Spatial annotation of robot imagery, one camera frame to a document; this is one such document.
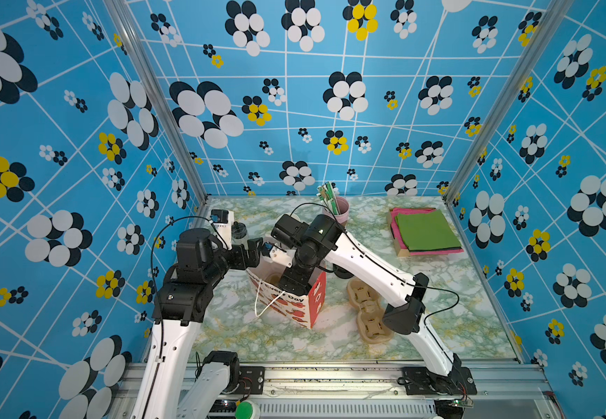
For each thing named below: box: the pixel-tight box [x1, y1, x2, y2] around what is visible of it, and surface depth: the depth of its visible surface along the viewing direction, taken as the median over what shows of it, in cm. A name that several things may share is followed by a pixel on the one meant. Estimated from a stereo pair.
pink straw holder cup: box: [323, 196, 350, 224], surface depth 100 cm
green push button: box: [234, 401, 254, 419], surface depth 63 cm
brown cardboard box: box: [392, 237, 412, 258], surface depth 101 cm
